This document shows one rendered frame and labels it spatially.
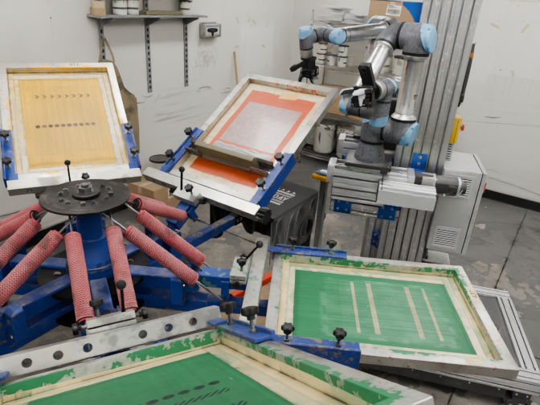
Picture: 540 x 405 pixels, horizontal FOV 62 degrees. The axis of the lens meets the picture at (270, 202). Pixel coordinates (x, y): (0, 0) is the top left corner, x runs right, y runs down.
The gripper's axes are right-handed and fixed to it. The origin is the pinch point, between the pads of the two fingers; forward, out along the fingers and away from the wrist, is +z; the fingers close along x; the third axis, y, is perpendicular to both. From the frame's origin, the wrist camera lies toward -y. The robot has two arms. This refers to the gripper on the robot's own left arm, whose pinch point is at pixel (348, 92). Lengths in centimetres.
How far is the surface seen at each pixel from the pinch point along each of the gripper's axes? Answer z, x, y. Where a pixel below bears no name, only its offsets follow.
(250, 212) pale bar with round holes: 16, 37, 48
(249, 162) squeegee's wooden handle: -3, 52, 34
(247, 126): -29, 75, 23
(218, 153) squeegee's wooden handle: -1, 70, 31
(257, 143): -22, 63, 30
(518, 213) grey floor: -367, -5, 171
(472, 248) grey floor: -250, 10, 169
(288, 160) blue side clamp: -14, 38, 33
